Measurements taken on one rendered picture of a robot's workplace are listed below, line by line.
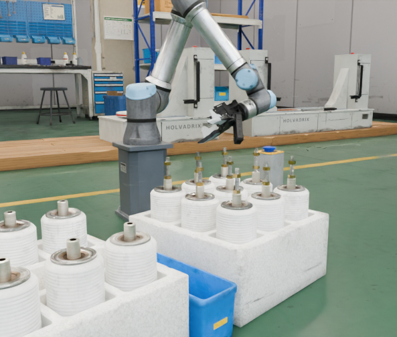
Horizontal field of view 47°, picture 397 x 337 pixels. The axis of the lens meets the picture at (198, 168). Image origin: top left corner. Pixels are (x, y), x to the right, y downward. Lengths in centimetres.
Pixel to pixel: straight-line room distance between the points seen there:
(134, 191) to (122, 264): 95
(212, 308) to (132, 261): 21
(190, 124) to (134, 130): 179
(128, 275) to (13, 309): 21
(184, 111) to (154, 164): 195
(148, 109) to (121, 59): 596
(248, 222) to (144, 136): 80
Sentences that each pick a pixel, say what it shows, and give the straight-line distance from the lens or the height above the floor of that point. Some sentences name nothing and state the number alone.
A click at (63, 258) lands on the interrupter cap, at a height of 25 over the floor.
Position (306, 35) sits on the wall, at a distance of 815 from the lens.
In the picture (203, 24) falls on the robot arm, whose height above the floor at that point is 74.
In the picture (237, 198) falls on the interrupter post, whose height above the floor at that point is 27.
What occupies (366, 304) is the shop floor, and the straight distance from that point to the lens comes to 123.
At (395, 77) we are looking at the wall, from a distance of 693.
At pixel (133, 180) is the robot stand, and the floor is 17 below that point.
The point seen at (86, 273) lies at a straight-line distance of 76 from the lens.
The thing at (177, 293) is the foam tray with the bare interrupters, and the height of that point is 15.
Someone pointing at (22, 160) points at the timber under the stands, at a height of 6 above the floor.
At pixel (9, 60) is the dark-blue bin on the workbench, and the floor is 82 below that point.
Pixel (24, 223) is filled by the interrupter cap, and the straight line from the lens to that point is 99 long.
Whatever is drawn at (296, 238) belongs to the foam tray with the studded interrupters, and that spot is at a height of 15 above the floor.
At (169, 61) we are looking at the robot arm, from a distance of 187.
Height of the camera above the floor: 54
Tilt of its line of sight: 11 degrees down
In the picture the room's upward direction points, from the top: straight up
